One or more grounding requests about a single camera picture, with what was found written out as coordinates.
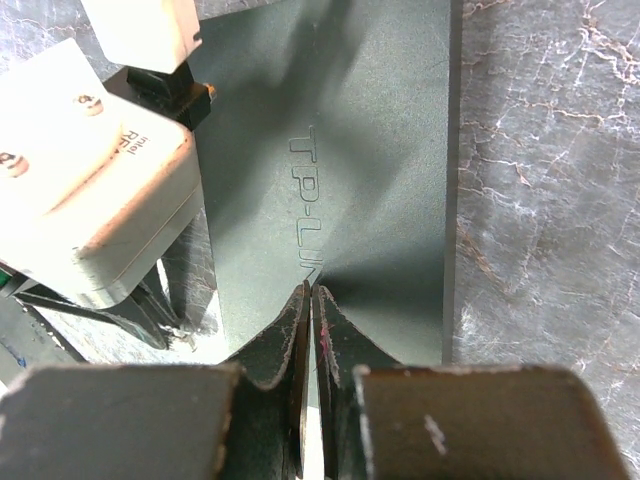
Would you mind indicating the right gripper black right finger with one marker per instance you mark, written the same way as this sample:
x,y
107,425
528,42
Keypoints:
x,y
382,419

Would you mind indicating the black network switch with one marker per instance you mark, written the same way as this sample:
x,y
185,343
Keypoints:
x,y
330,156

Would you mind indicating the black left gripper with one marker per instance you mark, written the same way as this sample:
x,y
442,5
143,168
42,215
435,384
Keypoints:
x,y
176,96

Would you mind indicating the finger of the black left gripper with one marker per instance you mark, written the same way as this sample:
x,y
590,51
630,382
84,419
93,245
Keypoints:
x,y
145,314

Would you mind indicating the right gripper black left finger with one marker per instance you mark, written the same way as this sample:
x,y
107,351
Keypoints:
x,y
241,419

